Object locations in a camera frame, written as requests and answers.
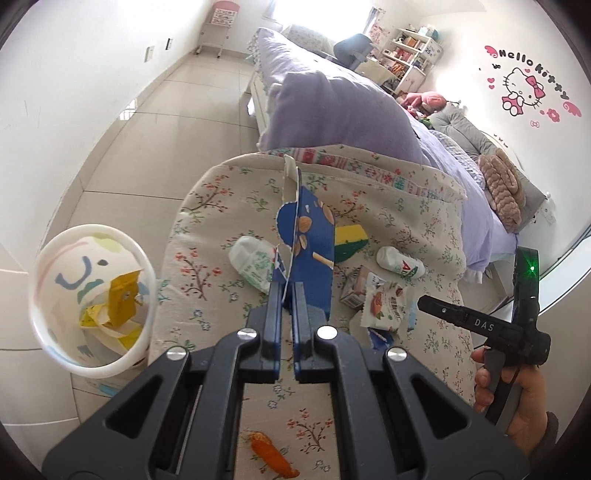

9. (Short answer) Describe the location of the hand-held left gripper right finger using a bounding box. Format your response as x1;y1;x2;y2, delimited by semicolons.
293;282;531;480

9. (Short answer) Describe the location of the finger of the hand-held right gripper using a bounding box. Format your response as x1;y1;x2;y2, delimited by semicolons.
418;295;466;324

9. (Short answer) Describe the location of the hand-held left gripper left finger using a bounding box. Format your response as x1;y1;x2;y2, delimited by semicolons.
44;281;284;480

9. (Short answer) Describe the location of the blue snack box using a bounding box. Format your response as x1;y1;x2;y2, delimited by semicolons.
272;154;336;321

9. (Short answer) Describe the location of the white printed trash bin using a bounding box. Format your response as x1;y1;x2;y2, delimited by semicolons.
28;224;157;380

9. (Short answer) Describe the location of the person's right forearm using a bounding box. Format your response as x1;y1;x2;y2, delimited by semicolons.
526;411;561;467

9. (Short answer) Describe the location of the person's right hand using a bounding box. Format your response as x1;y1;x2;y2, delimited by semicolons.
471;346;549;457

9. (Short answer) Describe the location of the white snack packet orange print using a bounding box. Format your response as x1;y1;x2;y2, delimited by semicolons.
360;272;409;330

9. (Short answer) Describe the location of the small drink carton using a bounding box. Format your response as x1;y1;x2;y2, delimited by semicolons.
340;267;386;309

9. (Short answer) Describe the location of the blue white torn wrapper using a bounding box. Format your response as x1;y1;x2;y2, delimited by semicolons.
367;325;395;349

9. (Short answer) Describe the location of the white bottle red label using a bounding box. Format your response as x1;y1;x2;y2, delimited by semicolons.
376;246;426;280

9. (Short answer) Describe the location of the lavender bed cover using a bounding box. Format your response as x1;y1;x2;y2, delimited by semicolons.
406;124;520;283

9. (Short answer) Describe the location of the yellow green sponge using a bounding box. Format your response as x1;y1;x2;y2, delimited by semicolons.
333;224;370;264

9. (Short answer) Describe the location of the floral bed sheet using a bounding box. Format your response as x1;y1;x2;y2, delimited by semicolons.
152;145;478;480

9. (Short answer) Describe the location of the orange peel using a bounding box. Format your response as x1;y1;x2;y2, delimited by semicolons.
247;431;298;478

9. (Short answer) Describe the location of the brown plush cushion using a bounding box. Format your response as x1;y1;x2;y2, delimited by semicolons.
477;152;527;232

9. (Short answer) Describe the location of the yellow crumpled wrapper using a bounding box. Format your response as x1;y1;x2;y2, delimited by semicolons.
81;270;145;352

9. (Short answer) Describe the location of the grey pillow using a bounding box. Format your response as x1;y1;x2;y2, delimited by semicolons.
429;106;548;222

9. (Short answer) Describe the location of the pink plush toy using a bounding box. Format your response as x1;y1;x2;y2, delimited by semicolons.
402;90;446;114

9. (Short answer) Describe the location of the white bookshelf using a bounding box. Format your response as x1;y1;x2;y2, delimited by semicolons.
372;28;444;93

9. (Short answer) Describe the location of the blue office chair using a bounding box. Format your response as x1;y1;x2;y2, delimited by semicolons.
333;33;376;70

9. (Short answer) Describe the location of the floral pillow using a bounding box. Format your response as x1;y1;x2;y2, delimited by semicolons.
281;25;333;54

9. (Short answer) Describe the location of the floral curtain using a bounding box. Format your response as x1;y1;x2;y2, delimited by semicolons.
365;9;386;51

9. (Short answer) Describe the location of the pink white cabinet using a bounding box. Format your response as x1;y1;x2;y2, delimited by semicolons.
198;0;242;58

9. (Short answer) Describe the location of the white bed frame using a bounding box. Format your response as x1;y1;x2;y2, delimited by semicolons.
238;74;271;136

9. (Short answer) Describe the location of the pink cat wall sticker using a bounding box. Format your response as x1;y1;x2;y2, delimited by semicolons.
478;44;585;127

